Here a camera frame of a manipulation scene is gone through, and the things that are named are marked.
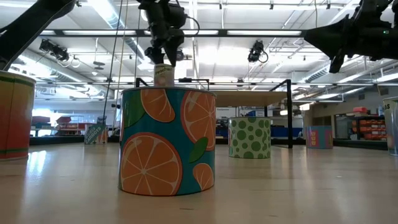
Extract green polka dot can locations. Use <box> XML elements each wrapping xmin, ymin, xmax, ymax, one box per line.
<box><xmin>228</xmin><ymin>116</ymin><xmax>272</xmax><ymax>159</ymax></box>

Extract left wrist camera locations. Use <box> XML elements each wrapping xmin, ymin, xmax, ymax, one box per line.
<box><xmin>168</xmin><ymin>2</ymin><xmax>189</xmax><ymax>30</ymax></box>

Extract teal can with orange slices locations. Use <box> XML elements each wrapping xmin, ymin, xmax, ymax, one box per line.
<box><xmin>119</xmin><ymin>86</ymin><xmax>217</xmax><ymax>197</ymax></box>

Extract black overhead camera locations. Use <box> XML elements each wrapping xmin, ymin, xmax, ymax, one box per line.
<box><xmin>247</xmin><ymin>39</ymin><xmax>269</xmax><ymax>63</ymax></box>

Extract rack with orange bins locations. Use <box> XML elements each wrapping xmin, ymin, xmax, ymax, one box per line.
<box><xmin>351</xmin><ymin>107</ymin><xmax>388</xmax><ymax>141</ymax></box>

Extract pink and blue can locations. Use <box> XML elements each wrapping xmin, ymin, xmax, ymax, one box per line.
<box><xmin>305</xmin><ymin>125</ymin><xmax>334</xmax><ymax>149</ymax></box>

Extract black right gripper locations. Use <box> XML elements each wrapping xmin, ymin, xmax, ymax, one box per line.
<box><xmin>303</xmin><ymin>12</ymin><xmax>398</xmax><ymax>74</ymax></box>

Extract black overhead frame bar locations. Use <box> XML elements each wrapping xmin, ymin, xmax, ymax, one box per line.
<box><xmin>39</xmin><ymin>29</ymin><xmax>307</xmax><ymax>38</ymax></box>

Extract carrots can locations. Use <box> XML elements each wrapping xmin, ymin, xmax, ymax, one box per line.
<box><xmin>84</xmin><ymin>123</ymin><xmax>109</xmax><ymax>146</ymax></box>

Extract wooden shelf with black legs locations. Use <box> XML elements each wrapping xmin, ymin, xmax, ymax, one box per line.
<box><xmin>135</xmin><ymin>77</ymin><xmax>294</xmax><ymax>149</ymax></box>

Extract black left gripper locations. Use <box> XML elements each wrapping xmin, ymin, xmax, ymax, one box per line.
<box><xmin>136</xmin><ymin>0</ymin><xmax>185</xmax><ymax>68</ymax></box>

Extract red tool cart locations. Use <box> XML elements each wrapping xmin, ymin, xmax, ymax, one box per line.
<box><xmin>55</xmin><ymin>116</ymin><xmax>88</xmax><ymax>131</ymax></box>

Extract beige hanging cord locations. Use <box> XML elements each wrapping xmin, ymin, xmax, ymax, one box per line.
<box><xmin>111</xmin><ymin>0</ymin><xmax>129</xmax><ymax>128</ymax></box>

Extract black hanging cable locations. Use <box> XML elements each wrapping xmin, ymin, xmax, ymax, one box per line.
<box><xmin>101</xmin><ymin>0</ymin><xmax>124</xmax><ymax>125</ymax></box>

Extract peaches can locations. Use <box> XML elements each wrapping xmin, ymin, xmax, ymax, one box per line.
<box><xmin>153</xmin><ymin>63</ymin><xmax>175</xmax><ymax>88</ymax></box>

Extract black aluminium table frame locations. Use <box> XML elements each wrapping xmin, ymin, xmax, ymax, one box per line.
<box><xmin>29</xmin><ymin>135</ymin><xmax>389</xmax><ymax>151</ymax></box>

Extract orange red can green stripes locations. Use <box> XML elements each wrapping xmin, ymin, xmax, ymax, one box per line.
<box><xmin>0</xmin><ymin>70</ymin><xmax>36</xmax><ymax>162</ymax></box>

